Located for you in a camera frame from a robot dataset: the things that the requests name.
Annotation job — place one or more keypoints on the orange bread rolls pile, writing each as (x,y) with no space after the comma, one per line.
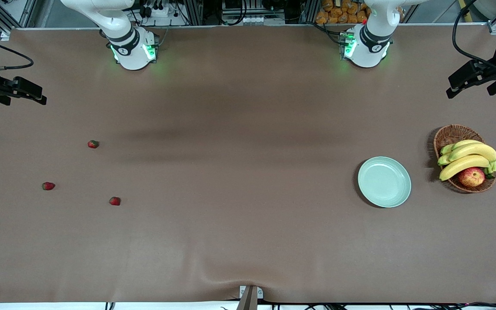
(338,10)

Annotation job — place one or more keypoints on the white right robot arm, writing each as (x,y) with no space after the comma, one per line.
(131,51)

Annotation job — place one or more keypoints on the red yellow apple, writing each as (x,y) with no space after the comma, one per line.
(472,176)

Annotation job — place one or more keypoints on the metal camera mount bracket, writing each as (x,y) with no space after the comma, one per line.
(248,297)

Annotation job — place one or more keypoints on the white terminal block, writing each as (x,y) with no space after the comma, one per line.
(253,20)

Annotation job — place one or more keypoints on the red strawberry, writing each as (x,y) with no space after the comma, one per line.
(48,186)
(115,201)
(93,144)

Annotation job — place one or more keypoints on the white power strip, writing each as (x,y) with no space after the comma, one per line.
(155,10)

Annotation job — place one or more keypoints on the yellow banana bunch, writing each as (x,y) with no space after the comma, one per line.
(467,153)

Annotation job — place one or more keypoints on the brown wicker basket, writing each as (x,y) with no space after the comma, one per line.
(452,134)

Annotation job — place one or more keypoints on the brown table mat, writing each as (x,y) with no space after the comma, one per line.
(248,129)

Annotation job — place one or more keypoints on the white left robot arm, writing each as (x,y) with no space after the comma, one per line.
(368,47)

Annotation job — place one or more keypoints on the light green plate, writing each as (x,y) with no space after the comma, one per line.
(384,182)

